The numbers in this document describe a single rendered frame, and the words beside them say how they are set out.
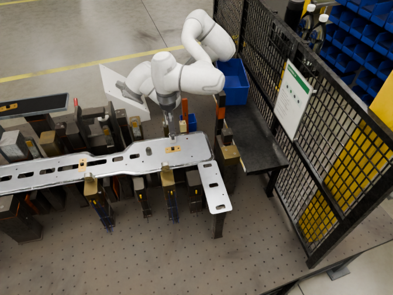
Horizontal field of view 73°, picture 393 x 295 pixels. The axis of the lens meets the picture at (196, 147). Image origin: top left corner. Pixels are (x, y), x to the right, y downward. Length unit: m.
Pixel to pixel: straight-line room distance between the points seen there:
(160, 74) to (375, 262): 2.10
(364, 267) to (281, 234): 1.05
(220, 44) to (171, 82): 0.57
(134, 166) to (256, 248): 0.75
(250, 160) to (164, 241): 0.62
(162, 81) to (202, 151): 0.49
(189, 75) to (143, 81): 0.91
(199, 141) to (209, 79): 0.51
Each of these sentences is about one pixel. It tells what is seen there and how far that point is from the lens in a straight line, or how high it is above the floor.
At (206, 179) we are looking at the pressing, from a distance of 1.31.
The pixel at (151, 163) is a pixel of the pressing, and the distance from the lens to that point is 1.39.
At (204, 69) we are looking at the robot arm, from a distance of 1.05.
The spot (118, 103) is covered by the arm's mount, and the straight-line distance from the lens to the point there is 1.92.
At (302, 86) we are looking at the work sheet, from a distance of 1.20.
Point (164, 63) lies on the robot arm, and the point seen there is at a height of 1.54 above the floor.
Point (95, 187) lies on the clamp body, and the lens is 1.32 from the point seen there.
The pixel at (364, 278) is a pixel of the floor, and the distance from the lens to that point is 2.46.
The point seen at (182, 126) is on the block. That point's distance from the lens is 1.48.
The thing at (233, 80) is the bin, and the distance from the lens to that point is 1.85.
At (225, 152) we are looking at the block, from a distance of 1.34.
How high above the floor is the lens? 2.08
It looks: 49 degrees down
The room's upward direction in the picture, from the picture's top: 1 degrees counter-clockwise
